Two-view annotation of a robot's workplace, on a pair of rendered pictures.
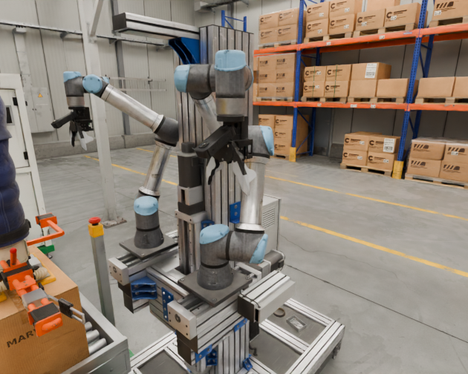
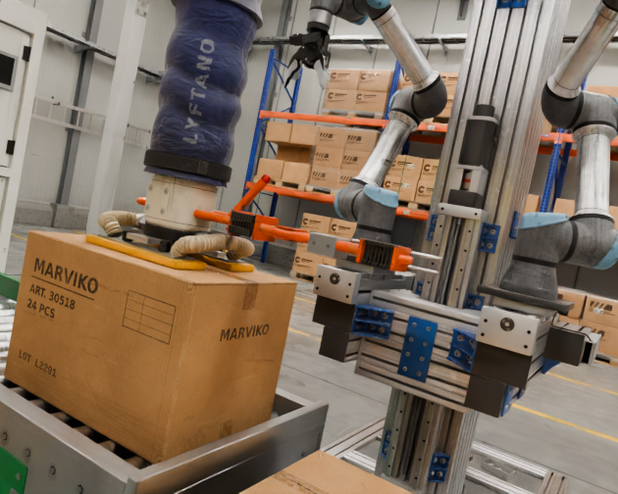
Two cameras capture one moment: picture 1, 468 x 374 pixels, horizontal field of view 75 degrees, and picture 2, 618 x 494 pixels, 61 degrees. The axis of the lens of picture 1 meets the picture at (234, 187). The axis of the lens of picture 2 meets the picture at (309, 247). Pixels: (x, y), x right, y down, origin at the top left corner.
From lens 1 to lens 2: 118 cm
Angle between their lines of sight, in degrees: 18
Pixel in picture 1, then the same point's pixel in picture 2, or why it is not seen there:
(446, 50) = not seen: hidden behind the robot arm
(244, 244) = (598, 232)
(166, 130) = (440, 91)
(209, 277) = (539, 278)
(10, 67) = not seen: outside the picture
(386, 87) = not seen: hidden behind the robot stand
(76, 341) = (268, 383)
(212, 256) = (549, 246)
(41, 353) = (238, 379)
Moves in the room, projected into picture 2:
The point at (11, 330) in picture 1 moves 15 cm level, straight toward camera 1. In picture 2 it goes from (231, 312) to (281, 330)
